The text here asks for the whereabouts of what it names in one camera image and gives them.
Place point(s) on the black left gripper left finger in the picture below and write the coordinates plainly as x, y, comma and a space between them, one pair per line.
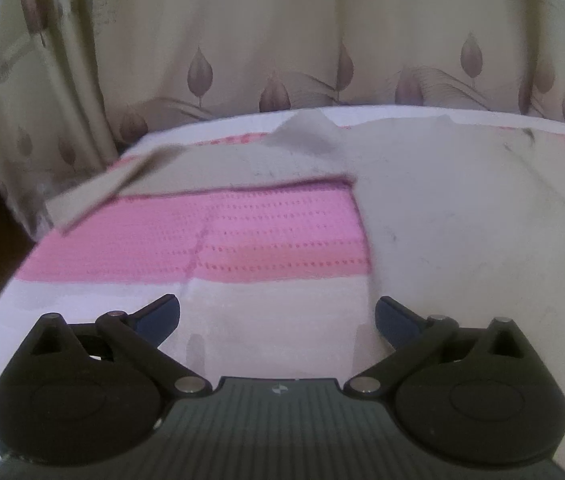
77, 394

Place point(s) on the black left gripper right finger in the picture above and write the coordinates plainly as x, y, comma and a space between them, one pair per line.
472, 396

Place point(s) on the beige knit sweater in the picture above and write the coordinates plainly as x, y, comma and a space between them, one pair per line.
457, 216

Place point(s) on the beige leaf print curtain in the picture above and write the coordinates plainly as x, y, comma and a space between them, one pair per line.
80, 80

